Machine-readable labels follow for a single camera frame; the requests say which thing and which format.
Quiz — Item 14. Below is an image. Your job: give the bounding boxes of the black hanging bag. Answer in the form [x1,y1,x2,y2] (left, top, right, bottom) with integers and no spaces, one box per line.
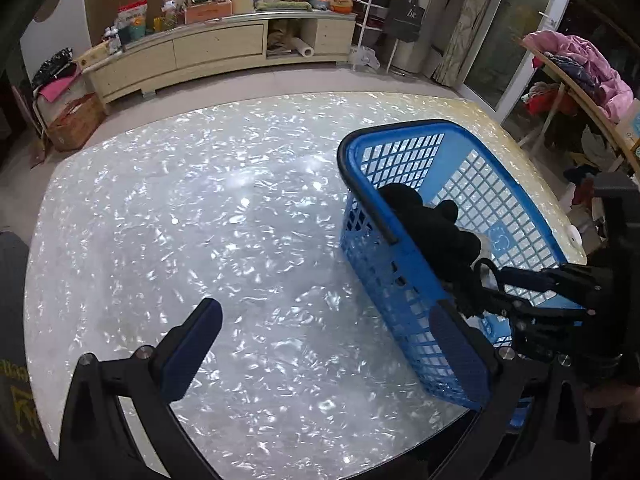
[385,0,425,42]

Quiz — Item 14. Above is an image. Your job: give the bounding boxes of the blue plastic basket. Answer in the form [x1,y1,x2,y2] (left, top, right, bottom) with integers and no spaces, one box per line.
[337,119,587,433]

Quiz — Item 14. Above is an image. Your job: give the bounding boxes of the cream long low cabinet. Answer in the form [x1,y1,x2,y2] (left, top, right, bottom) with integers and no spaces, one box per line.
[80,9,359,104]

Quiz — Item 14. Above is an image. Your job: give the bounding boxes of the pink folder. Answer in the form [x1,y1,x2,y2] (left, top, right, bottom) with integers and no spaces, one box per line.
[38,71,81,103]

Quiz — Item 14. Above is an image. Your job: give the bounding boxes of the black plush toy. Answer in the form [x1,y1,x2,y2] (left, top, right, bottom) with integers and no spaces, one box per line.
[379,183,485,317]

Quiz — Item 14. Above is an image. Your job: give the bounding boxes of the red clothes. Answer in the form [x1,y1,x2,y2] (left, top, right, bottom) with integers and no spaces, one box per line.
[525,82,567,117]

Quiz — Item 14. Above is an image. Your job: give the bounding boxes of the pile of pink clothes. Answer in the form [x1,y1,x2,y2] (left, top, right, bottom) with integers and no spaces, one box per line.
[522,30,636,122]

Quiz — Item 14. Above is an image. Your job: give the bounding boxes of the black hair ring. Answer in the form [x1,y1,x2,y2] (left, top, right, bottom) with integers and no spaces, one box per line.
[472,258,502,292]

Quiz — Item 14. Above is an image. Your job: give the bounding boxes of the cardboard box with red print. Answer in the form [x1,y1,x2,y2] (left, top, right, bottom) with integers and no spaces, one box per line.
[47,92,107,153]

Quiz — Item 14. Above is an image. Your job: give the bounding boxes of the red and white snack bag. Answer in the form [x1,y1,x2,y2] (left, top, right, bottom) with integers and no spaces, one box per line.
[117,1,150,41]

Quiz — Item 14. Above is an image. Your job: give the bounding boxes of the green flat cushion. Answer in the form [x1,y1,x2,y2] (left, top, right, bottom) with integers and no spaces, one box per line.
[254,0,312,12]

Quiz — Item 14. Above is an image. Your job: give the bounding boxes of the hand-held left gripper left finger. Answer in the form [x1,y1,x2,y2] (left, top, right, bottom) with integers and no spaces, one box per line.
[59,297,224,480]

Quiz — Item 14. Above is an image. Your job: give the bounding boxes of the orange flat box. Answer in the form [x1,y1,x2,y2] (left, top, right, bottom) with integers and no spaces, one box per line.
[183,0,234,25]

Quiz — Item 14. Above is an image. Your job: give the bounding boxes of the patterned curtain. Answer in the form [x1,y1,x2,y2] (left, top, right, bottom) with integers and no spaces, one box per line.
[432,0,497,86]

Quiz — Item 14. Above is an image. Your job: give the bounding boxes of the person's right hand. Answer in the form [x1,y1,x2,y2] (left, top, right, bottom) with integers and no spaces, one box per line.
[584,381,640,443]

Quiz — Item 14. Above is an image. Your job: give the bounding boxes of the white wire rack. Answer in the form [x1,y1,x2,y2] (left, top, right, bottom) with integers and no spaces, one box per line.
[347,0,419,74]

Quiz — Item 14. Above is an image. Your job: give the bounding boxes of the person's grey printed top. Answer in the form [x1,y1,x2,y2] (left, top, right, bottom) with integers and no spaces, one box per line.
[0,345,57,480]

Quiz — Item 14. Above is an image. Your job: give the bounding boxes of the round brown wall disc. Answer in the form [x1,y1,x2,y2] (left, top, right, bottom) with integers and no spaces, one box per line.
[32,0,62,22]

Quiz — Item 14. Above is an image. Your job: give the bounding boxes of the wooden side table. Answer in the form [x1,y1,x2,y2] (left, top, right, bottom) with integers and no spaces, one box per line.
[519,35,640,172]

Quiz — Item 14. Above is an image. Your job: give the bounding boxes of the black patterned bag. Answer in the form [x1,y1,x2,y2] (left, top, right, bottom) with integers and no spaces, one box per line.
[32,47,74,89]

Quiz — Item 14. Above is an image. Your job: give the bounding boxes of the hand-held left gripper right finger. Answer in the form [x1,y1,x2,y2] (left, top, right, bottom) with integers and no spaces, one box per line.
[429,302,597,480]

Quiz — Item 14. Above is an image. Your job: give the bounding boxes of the white plastic bag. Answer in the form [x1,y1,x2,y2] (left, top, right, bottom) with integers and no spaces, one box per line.
[349,46,382,71]

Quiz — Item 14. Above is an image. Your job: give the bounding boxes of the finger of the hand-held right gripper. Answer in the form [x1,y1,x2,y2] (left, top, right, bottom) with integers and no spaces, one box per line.
[492,264,603,308]
[475,287,601,363]

